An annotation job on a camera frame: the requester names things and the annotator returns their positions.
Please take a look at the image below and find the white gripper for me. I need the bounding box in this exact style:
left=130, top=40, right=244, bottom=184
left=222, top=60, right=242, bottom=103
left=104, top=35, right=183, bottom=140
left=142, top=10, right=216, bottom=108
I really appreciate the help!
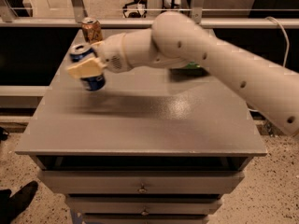
left=66, top=33, right=132, bottom=79

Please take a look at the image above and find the blue pepsi can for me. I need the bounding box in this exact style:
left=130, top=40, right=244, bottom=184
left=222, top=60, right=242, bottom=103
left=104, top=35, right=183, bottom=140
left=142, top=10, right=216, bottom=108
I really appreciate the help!
left=66, top=43, right=106, bottom=91

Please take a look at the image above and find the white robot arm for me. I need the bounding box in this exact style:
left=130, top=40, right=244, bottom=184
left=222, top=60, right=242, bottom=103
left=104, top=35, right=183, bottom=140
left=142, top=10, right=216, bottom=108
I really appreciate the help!
left=66, top=11, right=299, bottom=138

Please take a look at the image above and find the orange soda can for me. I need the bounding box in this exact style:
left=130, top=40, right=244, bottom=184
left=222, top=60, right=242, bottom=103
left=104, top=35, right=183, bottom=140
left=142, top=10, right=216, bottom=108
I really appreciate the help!
left=81, top=17, right=103, bottom=44

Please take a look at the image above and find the grey metal railing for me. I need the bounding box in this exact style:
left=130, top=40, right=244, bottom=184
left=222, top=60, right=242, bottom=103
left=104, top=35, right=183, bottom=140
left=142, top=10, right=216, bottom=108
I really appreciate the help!
left=0, top=0, right=299, bottom=29

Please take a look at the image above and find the green chip bag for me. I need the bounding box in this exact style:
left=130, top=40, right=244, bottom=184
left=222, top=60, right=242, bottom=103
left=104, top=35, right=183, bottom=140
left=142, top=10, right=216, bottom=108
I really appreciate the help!
left=183, top=62, right=201, bottom=70

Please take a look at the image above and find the grey drawer cabinet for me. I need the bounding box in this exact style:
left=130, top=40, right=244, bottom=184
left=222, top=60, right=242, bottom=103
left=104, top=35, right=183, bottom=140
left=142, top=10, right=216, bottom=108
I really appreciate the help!
left=14, top=28, right=268, bottom=224

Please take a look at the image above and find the top grey drawer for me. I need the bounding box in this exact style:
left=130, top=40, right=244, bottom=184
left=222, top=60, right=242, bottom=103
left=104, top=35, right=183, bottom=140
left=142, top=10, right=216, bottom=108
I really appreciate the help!
left=38, top=171, right=245, bottom=194

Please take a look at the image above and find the grey drawer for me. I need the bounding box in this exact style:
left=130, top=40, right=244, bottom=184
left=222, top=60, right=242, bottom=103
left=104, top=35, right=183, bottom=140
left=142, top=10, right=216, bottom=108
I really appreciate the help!
left=66, top=196, right=222, bottom=215
left=83, top=215, right=209, bottom=224
left=38, top=171, right=245, bottom=194

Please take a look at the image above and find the middle grey drawer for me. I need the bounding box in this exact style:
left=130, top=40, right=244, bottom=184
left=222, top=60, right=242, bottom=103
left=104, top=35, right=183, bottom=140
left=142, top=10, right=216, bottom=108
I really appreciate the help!
left=66, top=196, right=222, bottom=215

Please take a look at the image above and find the bottom grey drawer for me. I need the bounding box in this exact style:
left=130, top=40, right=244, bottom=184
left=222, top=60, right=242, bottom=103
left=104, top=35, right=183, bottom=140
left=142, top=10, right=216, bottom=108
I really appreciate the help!
left=83, top=215, right=209, bottom=224

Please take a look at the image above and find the black shoe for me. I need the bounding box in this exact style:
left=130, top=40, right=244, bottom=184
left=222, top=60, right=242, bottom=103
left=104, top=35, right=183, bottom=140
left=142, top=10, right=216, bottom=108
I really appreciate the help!
left=0, top=181, right=38, bottom=224

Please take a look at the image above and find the white cable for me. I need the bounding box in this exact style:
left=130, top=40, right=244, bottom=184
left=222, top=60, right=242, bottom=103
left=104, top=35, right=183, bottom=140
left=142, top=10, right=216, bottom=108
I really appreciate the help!
left=264, top=16, right=291, bottom=68

